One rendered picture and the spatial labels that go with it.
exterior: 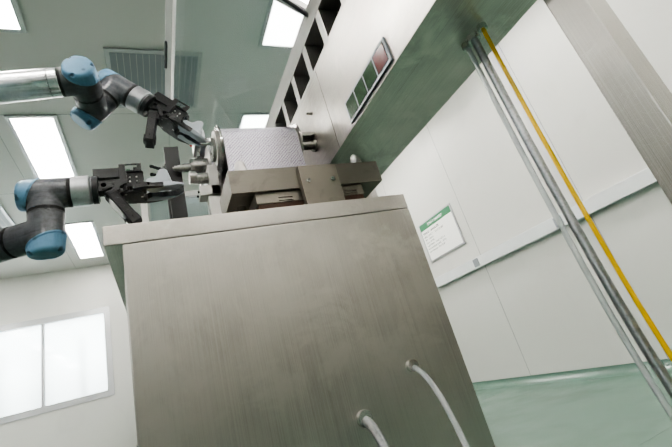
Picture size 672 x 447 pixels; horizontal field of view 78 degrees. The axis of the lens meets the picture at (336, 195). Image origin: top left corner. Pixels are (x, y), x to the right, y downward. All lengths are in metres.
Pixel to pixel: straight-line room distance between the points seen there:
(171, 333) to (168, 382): 0.08
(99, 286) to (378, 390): 6.23
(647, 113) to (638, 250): 2.59
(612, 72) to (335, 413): 0.75
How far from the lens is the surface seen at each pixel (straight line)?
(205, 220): 0.87
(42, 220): 1.14
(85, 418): 6.68
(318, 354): 0.85
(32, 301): 7.03
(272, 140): 1.31
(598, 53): 0.86
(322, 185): 1.02
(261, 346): 0.82
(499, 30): 1.08
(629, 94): 0.82
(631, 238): 3.37
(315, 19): 1.46
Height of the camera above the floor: 0.56
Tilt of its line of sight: 22 degrees up
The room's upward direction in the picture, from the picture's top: 17 degrees counter-clockwise
